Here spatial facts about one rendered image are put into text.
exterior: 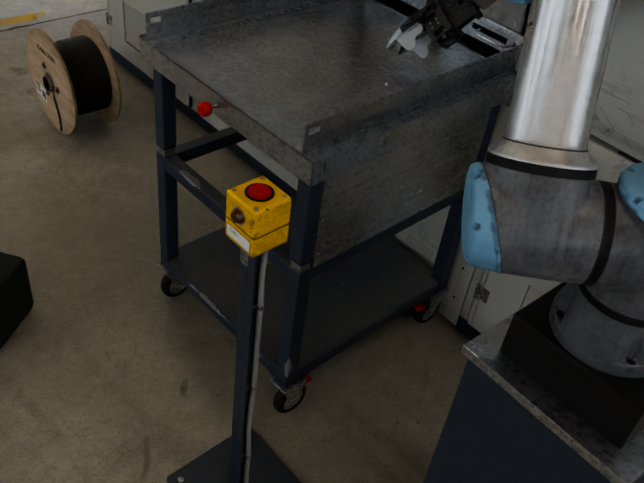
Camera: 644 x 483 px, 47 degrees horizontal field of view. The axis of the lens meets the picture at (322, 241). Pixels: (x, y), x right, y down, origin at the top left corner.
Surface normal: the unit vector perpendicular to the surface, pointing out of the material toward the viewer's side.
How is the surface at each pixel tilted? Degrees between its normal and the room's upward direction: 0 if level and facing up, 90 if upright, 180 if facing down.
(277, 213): 90
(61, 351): 0
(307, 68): 0
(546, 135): 67
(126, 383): 0
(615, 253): 71
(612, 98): 90
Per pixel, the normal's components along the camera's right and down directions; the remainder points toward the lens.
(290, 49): 0.11, -0.76
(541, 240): -0.10, 0.33
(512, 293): -0.74, 0.37
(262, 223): 0.66, 0.55
